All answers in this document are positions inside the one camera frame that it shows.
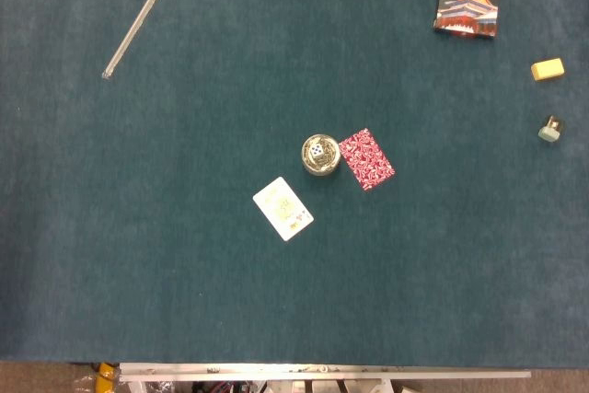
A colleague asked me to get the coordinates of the green felt table mat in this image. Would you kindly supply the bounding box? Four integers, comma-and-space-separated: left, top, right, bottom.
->
0, 0, 589, 369

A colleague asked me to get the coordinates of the red patterned playing card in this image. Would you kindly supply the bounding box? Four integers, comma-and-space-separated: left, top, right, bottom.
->
338, 127, 397, 192

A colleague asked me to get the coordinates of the white face playing card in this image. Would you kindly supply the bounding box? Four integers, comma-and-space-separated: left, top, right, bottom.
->
252, 176, 315, 242

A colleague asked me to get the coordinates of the yellow tool below table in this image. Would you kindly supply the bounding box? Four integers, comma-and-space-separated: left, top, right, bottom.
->
94, 362, 117, 393

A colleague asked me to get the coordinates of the yellow mahjong tile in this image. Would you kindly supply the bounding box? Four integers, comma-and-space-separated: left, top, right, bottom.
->
530, 57, 566, 82

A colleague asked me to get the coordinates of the white aluminium frame rail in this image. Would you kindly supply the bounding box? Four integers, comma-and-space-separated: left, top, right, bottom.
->
118, 362, 532, 393

